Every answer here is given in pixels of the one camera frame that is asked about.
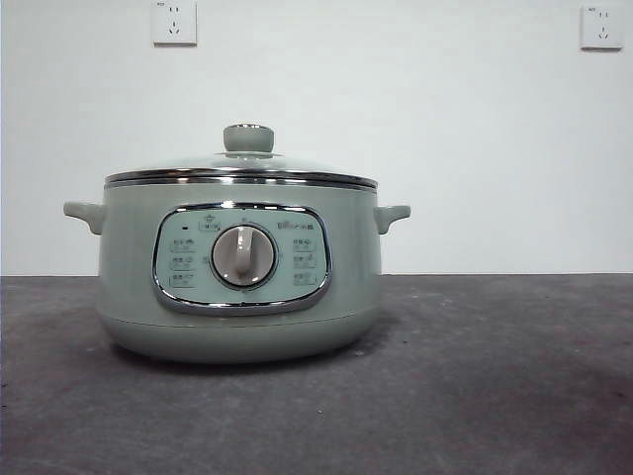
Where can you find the glass lid with green knob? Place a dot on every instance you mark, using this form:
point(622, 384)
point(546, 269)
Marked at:
point(247, 138)

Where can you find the pale green electric pot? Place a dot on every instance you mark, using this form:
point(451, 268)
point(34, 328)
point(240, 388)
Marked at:
point(128, 277)

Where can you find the white wall socket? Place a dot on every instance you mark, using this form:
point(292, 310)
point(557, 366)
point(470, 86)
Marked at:
point(174, 25)
point(601, 28)

